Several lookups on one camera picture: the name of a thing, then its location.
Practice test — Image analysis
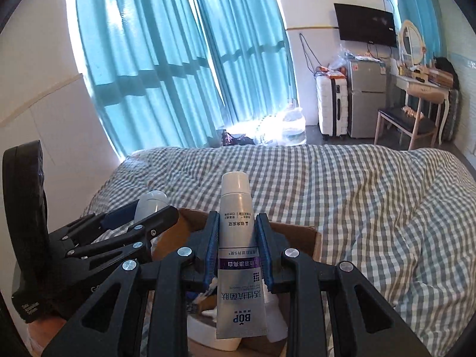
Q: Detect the teal curtain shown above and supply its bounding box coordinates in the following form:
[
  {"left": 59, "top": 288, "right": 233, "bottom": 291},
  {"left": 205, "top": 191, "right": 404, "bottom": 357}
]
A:
[
  {"left": 386, "top": 0, "right": 447, "bottom": 61},
  {"left": 189, "top": 0, "right": 298, "bottom": 128},
  {"left": 74, "top": 0, "right": 224, "bottom": 158}
]

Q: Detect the white vanity table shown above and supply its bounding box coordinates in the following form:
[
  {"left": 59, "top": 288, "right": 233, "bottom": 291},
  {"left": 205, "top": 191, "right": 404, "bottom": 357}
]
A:
[{"left": 394, "top": 72, "right": 453, "bottom": 148}]

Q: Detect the dark ribbed suitcase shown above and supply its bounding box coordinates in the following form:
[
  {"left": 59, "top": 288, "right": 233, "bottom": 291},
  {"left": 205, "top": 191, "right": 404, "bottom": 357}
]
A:
[{"left": 444, "top": 89, "right": 462, "bottom": 142}]

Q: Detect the wooden box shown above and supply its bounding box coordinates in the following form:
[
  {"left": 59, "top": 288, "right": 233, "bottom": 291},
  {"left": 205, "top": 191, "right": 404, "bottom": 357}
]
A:
[{"left": 420, "top": 66, "right": 453, "bottom": 86}]

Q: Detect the grey checked blanket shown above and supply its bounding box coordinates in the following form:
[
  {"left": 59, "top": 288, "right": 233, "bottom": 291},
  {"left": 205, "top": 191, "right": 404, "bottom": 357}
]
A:
[{"left": 84, "top": 143, "right": 476, "bottom": 357}]

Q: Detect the dark purple bag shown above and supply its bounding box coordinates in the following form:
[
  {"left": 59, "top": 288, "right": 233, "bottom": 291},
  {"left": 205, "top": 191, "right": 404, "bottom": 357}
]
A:
[{"left": 221, "top": 129, "right": 254, "bottom": 146}]

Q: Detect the cardboard box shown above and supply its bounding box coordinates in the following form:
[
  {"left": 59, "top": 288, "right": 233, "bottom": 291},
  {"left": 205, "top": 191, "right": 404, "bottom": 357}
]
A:
[{"left": 152, "top": 208, "right": 322, "bottom": 357}]

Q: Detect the clear plastic bag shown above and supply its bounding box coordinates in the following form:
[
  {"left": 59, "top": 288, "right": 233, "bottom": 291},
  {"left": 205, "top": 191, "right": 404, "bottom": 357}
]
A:
[{"left": 331, "top": 44, "right": 352, "bottom": 70}]

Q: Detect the white ribbed suitcase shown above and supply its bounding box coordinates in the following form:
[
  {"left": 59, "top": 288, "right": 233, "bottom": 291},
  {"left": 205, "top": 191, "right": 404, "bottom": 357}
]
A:
[{"left": 316, "top": 74, "right": 350, "bottom": 138}]

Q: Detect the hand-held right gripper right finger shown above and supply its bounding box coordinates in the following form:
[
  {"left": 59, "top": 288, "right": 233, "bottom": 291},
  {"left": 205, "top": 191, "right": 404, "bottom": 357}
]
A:
[{"left": 256, "top": 213, "right": 434, "bottom": 357}]

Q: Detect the clear water jug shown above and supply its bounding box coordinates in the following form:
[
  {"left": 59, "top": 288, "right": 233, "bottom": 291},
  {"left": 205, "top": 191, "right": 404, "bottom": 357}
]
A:
[{"left": 277, "top": 107, "right": 308, "bottom": 146}]

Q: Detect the orange snack packet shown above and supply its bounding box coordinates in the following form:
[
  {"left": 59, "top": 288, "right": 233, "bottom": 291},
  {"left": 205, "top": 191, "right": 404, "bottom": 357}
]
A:
[{"left": 316, "top": 65, "right": 347, "bottom": 79}]

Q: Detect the black bag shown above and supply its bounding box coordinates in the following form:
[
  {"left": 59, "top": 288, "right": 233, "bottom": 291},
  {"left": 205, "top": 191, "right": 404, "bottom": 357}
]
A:
[{"left": 433, "top": 57, "right": 459, "bottom": 90}]

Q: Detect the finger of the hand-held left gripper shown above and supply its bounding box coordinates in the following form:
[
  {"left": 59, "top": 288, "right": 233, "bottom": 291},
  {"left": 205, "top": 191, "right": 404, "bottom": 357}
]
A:
[
  {"left": 49, "top": 200, "right": 139, "bottom": 248},
  {"left": 66, "top": 205, "right": 180, "bottom": 267}
]

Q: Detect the small white plastic bottle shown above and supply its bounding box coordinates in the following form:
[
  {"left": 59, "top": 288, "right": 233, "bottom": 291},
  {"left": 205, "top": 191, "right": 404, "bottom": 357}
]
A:
[{"left": 265, "top": 293, "right": 289, "bottom": 343}]

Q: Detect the grey toothpaste tube white cap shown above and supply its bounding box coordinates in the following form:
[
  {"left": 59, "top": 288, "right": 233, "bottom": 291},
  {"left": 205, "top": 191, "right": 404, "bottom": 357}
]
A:
[{"left": 216, "top": 171, "right": 269, "bottom": 340}]

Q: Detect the white rounded bottle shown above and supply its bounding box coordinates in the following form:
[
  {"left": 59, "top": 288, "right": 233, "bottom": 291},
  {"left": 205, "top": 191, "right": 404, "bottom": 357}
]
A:
[{"left": 133, "top": 190, "right": 169, "bottom": 226}]

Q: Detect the black wall television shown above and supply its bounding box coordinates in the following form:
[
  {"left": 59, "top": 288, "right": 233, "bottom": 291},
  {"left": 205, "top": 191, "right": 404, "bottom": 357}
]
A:
[{"left": 333, "top": 2, "right": 398, "bottom": 48}]

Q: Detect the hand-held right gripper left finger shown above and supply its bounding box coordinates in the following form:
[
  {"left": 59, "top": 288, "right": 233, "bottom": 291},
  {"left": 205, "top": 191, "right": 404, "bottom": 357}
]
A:
[{"left": 41, "top": 211, "right": 221, "bottom": 357}]

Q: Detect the silver small fridge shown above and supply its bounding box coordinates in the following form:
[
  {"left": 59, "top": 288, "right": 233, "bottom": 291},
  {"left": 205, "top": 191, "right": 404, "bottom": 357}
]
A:
[{"left": 345, "top": 58, "right": 388, "bottom": 139}]

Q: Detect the black wall cable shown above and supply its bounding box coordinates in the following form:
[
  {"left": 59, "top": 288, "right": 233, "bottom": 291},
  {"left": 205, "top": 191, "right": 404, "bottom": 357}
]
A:
[{"left": 299, "top": 33, "right": 321, "bottom": 68}]

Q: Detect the white oval vanity mirror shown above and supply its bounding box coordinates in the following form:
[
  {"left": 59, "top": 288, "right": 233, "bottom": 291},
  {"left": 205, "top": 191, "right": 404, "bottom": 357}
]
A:
[{"left": 398, "top": 19, "right": 425, "bottom": 68}]

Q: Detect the person's left forearm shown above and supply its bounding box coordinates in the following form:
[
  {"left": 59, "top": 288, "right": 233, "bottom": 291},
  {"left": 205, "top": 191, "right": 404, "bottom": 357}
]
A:
[{"left": 27, "top": 317, "right": 81, "bottom": 357}]

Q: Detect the wooden chair dark seat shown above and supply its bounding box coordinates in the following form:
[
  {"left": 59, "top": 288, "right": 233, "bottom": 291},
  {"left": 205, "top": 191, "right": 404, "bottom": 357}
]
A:
[{"left": 373, "top": 106, "right": 440, "bottom": 151}]

